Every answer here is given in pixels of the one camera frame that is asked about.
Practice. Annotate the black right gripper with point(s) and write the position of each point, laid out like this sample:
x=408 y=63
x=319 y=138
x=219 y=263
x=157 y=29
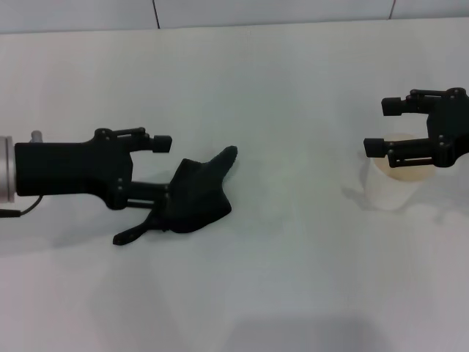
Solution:
x=452 y=128

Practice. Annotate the white paper cup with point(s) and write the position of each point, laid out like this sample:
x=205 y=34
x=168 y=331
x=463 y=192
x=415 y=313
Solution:
x=388 y=194

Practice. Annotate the dark cloth rag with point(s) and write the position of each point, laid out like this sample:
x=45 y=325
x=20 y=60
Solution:
x=201 y=201

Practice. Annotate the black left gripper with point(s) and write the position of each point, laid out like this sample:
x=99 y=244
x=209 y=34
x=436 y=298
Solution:
x=66 y=168

